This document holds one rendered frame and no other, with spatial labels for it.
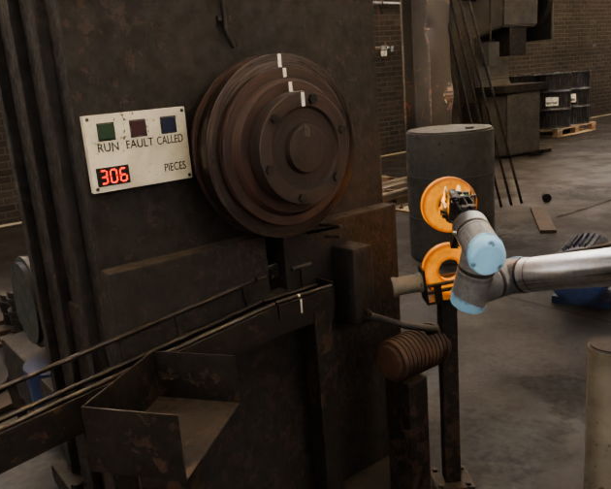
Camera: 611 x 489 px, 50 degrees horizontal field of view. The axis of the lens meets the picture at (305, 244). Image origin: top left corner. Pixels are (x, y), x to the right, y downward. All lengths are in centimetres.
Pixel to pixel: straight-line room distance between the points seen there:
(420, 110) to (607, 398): 446
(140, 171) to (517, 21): 828
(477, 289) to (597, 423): 59
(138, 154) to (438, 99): 452
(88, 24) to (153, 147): 31
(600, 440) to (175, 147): 139
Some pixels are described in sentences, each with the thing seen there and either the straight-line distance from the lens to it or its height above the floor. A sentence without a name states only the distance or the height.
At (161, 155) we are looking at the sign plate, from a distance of 169.
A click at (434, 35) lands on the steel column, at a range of 594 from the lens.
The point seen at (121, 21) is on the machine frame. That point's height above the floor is 145.
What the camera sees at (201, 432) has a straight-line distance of 142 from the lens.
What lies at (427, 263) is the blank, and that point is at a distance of 196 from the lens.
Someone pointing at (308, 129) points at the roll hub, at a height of 116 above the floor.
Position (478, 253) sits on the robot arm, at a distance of 159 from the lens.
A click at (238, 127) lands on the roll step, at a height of 118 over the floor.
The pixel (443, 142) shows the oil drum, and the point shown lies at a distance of 434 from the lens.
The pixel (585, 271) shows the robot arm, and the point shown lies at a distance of 159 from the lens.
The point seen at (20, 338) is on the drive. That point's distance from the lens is 327.
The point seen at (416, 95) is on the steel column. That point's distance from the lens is 616.
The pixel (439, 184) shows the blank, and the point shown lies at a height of 97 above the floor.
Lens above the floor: 129
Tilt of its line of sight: 14 degrees down
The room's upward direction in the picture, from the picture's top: 5 degrees counter-clockwise
